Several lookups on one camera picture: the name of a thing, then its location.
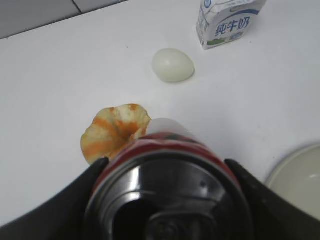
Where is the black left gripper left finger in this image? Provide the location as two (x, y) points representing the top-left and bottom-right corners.
(0, 158), (109, 240)

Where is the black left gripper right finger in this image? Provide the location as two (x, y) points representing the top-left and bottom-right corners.
(224, 159), (320, 240)

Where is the red cola can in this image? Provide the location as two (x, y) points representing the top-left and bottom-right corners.
(81, 118), (255, 240)

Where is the white plate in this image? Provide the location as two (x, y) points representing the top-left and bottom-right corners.
(265, 144), (320, 220)

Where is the orange striped bread bun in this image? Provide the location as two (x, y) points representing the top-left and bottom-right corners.
(80, 103), (152, 165)

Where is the white egg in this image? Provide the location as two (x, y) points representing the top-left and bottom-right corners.
(151, 48), (196, 83)

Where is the white blue milk carton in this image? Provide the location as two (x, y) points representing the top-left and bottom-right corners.
(196, 0), (266, 50)

